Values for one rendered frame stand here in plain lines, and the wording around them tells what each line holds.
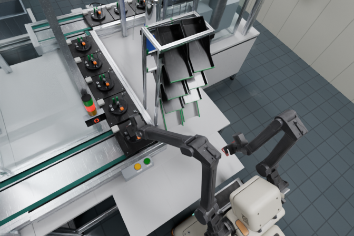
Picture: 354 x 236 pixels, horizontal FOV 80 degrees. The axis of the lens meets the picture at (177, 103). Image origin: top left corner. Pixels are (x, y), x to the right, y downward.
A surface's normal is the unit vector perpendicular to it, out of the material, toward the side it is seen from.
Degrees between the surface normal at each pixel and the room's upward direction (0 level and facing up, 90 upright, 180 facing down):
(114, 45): 0
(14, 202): 0
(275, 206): 47
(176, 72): 25
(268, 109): 0
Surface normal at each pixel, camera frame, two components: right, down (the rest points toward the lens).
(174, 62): 0.27, -0.15
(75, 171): 0.11, -0.54
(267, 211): 0.47, 0.18
